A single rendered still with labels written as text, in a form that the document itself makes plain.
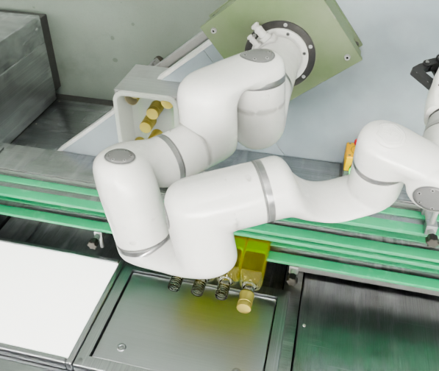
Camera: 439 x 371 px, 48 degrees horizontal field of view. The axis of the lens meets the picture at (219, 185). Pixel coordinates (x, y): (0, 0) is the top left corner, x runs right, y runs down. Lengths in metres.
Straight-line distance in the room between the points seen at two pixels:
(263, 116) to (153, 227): 0.28
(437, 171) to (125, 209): 0.40
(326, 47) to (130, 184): 0.60
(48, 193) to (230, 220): 0.92
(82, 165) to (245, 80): 0.83
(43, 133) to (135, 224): 1.46
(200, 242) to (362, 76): 0.73
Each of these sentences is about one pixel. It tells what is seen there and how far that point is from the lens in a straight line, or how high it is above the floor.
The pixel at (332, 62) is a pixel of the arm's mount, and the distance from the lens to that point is 1.13.
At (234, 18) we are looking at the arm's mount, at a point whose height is 0.84.
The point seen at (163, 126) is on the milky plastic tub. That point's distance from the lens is 1.38.
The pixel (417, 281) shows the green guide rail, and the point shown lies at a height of 0.95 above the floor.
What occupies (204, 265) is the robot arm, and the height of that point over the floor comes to 1.45.
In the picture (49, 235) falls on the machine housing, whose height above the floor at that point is 0.90.
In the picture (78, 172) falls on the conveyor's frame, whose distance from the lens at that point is 1.49.
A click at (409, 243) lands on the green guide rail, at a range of 1.31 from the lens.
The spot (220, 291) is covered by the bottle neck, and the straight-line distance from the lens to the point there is 1.18.
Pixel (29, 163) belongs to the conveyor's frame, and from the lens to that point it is 1.58.
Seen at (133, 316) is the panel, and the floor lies 1.16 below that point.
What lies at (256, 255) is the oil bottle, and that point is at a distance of 1.24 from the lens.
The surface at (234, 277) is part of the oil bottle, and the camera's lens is 1.21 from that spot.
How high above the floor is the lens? 1.88
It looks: 50 degrees down
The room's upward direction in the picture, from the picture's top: 159 degrees counter-clockwise
